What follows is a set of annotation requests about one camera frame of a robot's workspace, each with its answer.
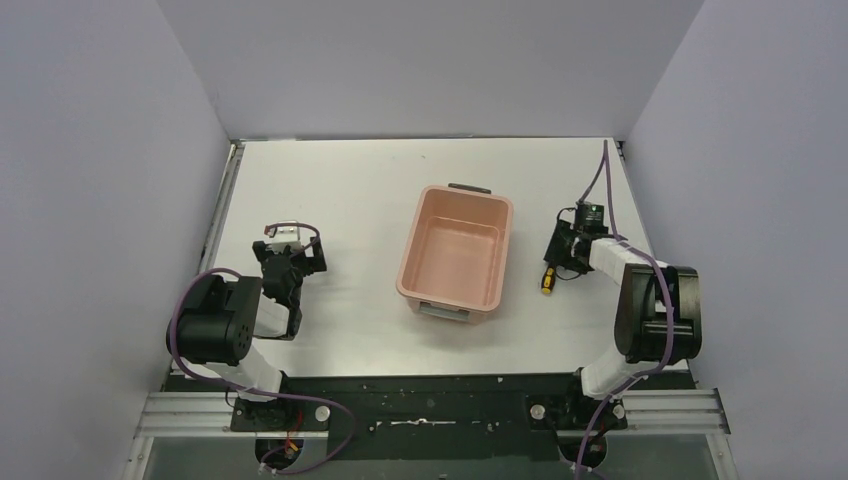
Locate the pink plastic bin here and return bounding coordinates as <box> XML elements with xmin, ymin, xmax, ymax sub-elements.
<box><xmin>396</xmin><ymin>183</ymin><xmax>514</xmax><ymax>324</ymax></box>

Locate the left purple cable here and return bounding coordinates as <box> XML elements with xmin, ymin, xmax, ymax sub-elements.
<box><xmin>169</xmin><ymin>267</ymin><xmax>356</xmax><ymax>477</ymax></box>

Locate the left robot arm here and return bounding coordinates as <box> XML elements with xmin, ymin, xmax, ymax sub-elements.
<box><xmin>166</xmin><ymin>235</ymin><xmax>327</xmax><ymax>430</ymax></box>

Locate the yellow black handled screwdriver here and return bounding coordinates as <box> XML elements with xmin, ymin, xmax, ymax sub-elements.
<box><xmin>540</xmin><ymin>265</ymin><xmax>557</xmax><ymax>295</ymax></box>

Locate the left side aluminium rail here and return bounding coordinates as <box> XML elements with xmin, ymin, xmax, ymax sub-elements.
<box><xmin>198</xmin><ymin>140</ymin><xmax>245</xmax><ymax>272</ymax></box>

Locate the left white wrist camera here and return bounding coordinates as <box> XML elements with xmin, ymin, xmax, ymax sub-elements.
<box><xmin>264</xmin><ymin>222</ymin><xmax>302</xmax><ymax>253</ymax></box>

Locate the aluminium front rail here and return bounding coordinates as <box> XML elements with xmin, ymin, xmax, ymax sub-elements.
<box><xmin>123</xmin><ymin>389</ymin><xmax>741</xmax><ymax>480</ymax></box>

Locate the aluminium rail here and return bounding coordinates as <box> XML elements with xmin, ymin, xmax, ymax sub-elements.
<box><xmin>123</xmin><ymin>389</ymin><xmax>741</xmax><ymax>480</ymax></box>
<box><xmin>198</xmin><ymin>140</ymin><xmax>245</xmax><ymax>272</ymax></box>

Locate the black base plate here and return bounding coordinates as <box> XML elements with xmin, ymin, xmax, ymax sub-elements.
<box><xmin>141</xmin><ymin>371</ymin><xmax>726</xmax><ymax>474</ymax></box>

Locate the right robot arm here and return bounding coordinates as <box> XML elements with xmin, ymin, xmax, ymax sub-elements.
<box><xmin>540</xmin><ymin>201</ymin><xmax>703</xmax><ymax>400</ymax></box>

